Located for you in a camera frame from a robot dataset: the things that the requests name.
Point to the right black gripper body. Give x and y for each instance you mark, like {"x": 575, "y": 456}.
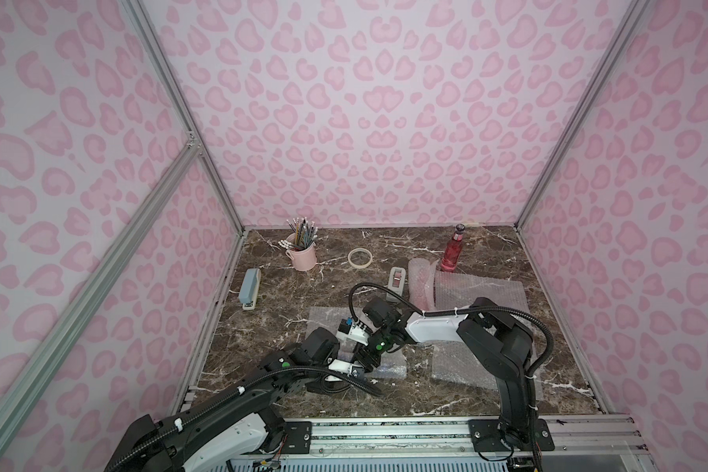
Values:
{"x": 363, "y": 322}

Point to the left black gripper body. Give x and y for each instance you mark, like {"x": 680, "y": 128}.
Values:
{"x": 342, "y": 343}

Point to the white tape dispenser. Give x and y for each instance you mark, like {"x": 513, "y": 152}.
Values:
{"x": 396, "y": 283}

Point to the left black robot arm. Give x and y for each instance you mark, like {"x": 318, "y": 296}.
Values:
{"x": 239, "y": 419}

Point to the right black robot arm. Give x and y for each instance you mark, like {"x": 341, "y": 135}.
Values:
{"x": 509, "y": 344}

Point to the tape roll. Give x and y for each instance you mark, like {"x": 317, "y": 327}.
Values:
{"x": 360, "y": 258}

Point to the grey stapler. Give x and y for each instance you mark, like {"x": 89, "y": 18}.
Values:
{"x": 249, "y": 291}

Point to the red bottle right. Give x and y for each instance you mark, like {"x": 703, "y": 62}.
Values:
{"x": 453, "y": 249}

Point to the pink pencil cup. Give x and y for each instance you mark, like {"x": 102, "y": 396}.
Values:
{"x": 302, "y": 254}

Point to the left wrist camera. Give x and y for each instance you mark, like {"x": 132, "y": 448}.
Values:
{"x": 347, "y": 368}

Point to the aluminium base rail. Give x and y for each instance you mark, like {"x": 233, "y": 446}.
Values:
{"x": 564, "y": 443}

